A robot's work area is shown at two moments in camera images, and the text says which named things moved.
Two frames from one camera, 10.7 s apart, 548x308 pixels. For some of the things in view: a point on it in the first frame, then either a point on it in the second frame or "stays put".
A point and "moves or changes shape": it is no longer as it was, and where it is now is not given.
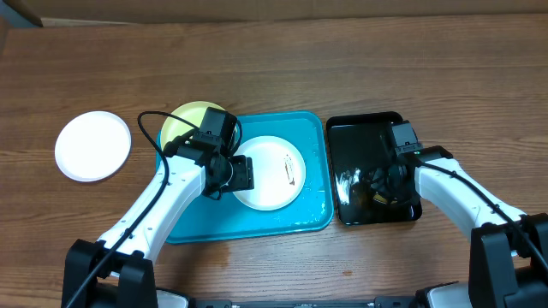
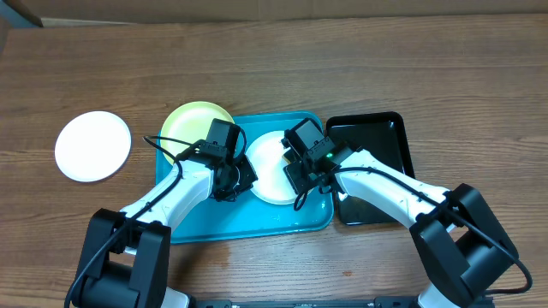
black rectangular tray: (374, 184) stays put
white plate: (92, 146) stays put
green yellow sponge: (382, 200) moves or changes shape
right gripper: (379, 186) → (297, 174)
